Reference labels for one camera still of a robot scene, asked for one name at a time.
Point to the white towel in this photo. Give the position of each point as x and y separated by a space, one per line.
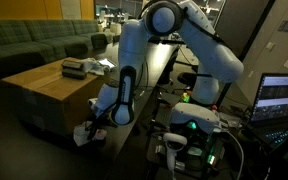
91 65

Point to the large cardboard box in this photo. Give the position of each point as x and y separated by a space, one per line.
44 98

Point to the open laptop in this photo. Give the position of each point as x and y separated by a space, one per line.
269 115

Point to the black eyeglass case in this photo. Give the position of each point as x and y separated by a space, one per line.
75 74

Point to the white VR headset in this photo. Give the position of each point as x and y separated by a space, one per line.
205 119

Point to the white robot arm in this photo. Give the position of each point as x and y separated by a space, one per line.
216 63

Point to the white tablet device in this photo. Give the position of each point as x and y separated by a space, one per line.
107 62

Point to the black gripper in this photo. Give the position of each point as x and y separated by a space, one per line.
95 124

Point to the white plastic bag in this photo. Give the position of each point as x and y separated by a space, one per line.
82 135

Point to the white VR controller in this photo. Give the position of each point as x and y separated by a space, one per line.
174 143

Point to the plaid green sofa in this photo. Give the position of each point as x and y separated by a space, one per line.
53 39

